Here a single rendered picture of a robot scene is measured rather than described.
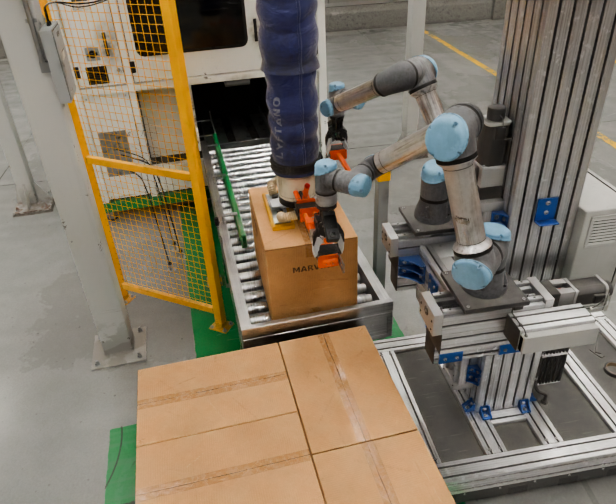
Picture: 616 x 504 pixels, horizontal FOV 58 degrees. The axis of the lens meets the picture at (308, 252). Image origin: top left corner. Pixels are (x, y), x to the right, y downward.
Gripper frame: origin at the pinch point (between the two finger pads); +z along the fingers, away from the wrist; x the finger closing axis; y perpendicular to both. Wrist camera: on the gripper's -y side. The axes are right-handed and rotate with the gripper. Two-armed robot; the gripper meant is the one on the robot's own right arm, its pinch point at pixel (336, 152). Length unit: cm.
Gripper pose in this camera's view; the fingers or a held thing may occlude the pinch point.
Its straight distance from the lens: 283.4
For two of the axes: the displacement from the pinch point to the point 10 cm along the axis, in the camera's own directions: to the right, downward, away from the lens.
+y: 2.0, 5.3, -8.2
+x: 9.8, -1.5, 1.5
